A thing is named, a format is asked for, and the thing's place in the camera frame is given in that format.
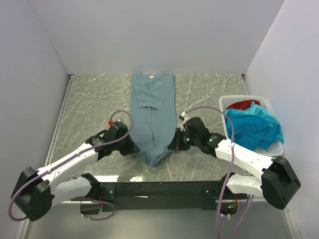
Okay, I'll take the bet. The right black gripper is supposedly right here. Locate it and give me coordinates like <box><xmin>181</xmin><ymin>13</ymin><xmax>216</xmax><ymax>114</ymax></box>
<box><xmin>168</xmin><ymin>127</ymin><xmax>200</xmax><ymax>151</ymax></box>

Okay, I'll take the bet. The grey-blue t shirt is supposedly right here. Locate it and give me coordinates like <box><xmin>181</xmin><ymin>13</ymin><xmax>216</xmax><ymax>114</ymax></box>
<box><xmin>130</xmin><ymin>73</ymin><xmax>177</xmax><ymax>167</ymax></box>

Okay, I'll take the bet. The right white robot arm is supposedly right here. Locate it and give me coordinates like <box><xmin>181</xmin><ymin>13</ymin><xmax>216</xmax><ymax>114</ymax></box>
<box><xmin>168</xmin><ymin>117</ymin><xmax>301</xmax><ymax>210</ymax></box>

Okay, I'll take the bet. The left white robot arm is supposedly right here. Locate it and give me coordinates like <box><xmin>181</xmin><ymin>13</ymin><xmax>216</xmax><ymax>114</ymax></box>
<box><xmin>8</xmin><ymin>121</ymin><xmax>136</xmax><ymax>221</ymax></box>

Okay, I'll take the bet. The black base beam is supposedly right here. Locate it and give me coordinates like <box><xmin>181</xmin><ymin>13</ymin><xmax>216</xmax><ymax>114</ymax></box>
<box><xmin>84</xmin><ymin>181</ymin><xmax>222</xmax><ymax>210</ymax></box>

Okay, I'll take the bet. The red t shirt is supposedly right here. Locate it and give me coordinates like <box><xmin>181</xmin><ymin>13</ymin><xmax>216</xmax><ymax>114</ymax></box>
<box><xmin>226</xmin><ymin>100</ymin><xmax>260</xmax><ymax>110</ymax></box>

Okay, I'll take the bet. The teal t shirt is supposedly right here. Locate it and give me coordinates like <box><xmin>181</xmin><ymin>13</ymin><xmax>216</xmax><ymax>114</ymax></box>
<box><xmin>224</xmin><ymin>103</ymin><xmax>284</xmax><ymax>150</ymax></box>

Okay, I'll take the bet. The white laundry basket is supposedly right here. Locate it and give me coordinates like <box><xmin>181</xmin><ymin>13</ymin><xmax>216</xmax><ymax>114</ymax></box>
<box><xmin>219</xmin><ymin>95</ymin><xmax>284</xmax><ymax>157</ymax></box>

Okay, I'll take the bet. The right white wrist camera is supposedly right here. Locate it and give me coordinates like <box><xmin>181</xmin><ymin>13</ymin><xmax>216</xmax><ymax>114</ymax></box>
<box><xmin>179</xmin><ymin>112</ymin><xmax>190</xmax><ymax>131</ymax></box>

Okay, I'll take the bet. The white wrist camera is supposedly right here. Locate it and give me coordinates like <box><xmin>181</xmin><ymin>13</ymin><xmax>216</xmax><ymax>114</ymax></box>
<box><xmin>108</xmin><ymin>119</ymin><xmax>125</xmax><ymax>125</ymax></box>
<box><xmin>179</xmin><ymin>112</ymin><xmax>190</xmax><ymax>131</ymax></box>

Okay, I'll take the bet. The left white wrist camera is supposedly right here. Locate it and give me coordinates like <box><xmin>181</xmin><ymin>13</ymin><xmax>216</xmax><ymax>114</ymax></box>
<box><xmin>108</xmin><ymin>119</ymin><xmax>125</xmax><ymax>125</ymax></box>

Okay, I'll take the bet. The aluminium frame rail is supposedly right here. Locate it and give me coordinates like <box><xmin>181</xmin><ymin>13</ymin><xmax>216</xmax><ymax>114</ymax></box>
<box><xmin>14</xmin><ymin>74</ymin><xmax>75</xmax><ymax>239</ymax></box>

